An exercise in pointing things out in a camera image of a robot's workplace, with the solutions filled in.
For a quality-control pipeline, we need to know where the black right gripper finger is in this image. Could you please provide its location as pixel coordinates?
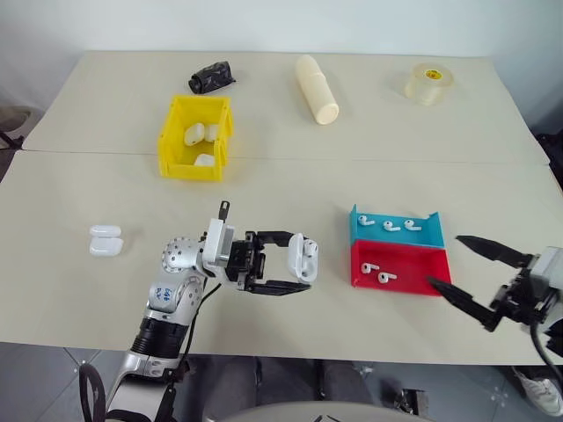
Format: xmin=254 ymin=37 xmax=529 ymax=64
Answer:
xmin=455 ymin=235 xmax=534 ymax=268
xmin=425 ymin=275 xmax=503 ymax=333

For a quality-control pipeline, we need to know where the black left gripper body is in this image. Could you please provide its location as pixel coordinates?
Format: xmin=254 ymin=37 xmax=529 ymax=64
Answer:
xmin=226 ymin=229 xmax=268 ymax=293

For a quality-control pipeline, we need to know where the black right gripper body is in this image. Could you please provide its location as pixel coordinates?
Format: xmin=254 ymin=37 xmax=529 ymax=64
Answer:
xmin=489 ymin=262 xmax=556 ymax=327

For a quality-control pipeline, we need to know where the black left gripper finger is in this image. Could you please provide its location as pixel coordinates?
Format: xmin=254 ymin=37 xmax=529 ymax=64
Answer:
xmin=253 ymin=229 xmax=304 ymax=248
xmin=249 ymin=280 xmax=314 ymax=297

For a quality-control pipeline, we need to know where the yellow plastic bin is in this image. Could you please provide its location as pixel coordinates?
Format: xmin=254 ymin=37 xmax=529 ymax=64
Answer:
xmin=157 ymin=93 xmax=236 ymax=182

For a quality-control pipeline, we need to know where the red plastic tray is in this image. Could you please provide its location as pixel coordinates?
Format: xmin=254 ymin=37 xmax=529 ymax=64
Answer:
xmin=349 ymin=238 xmax=454 ymax=298

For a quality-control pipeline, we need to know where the white sneaker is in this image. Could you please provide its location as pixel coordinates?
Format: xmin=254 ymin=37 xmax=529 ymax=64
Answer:
xmin=511 ymin=366 xmax=563 ymax=417

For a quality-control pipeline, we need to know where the blue plastic tray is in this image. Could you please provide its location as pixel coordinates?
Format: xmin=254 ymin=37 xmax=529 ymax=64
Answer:
xmin=348 ymin=203 xmax=447 ymax=251

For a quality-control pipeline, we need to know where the grey curved robot body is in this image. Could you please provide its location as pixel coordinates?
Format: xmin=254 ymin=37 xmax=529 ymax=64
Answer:
xmin=239 ymin=398 xmax=445 ymax=422

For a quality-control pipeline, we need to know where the cream cylindrical bottle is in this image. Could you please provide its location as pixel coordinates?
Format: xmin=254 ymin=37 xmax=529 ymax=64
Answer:
xmin=295 ymin=54 xmax=341 ymax=127

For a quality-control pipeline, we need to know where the crumpled black bag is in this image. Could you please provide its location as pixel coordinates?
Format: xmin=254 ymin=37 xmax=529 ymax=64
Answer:
xmin=187 ymin=62 xmax=239 ymax=95

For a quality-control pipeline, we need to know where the clear tape roll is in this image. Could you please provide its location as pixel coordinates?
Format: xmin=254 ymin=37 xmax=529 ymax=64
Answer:
xmin=404 ymin=62 xmax=456 ymax=108

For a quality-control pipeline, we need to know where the black chair base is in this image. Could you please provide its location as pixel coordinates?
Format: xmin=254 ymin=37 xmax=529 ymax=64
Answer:
xmin=0 ymin=104 xmax=33 ymax=151

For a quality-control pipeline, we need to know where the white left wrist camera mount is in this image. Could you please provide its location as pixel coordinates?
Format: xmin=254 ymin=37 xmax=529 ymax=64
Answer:
xmin=201 ymin=200 xmax=238 ymax=270

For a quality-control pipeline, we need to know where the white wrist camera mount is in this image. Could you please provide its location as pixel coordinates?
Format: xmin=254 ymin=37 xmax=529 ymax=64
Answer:
xmin=201 ymin=200 xmax=238 ymax=270
xmin=529 ymin=246 xmax=563 ymax=309

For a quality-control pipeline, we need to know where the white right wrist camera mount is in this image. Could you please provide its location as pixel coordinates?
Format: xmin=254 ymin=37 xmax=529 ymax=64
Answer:
xmin=529 ymin=246 xmax=563 ymax=309

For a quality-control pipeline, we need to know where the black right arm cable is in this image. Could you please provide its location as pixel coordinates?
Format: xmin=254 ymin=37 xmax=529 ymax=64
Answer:
xmin=529 ymin=322 xmax=563 ymax=375

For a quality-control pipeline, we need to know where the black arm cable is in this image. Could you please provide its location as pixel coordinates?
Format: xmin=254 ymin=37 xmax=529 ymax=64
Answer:
xmin=154 ymin=283 xmax=223 ymax=422
xmin=529 ymin=322 xmax=563 ymax=375

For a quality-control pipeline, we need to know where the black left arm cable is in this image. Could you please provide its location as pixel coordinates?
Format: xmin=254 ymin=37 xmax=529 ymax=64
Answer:
xmin=154 ymin=283 xmax=223 ymax=422

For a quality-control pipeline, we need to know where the black strap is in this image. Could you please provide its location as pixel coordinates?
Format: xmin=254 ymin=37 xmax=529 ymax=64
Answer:
xmin=77 ymin=363 xmax=109 ymax=422

